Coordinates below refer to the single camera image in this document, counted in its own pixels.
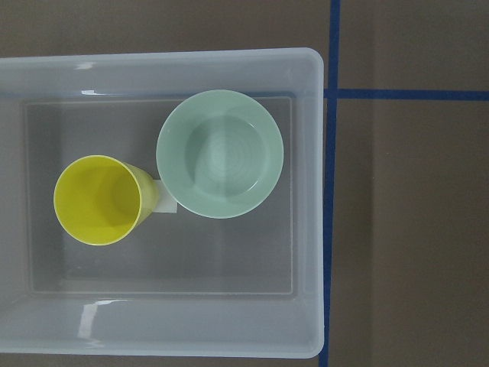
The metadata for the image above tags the yellow plastic cup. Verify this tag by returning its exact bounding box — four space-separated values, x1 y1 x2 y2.
53 155 160 246

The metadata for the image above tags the mint green bowl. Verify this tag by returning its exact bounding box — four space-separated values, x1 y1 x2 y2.
155 89 284 219

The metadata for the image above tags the clear plastic storage box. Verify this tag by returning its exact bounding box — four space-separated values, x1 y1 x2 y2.
1 48 325 359

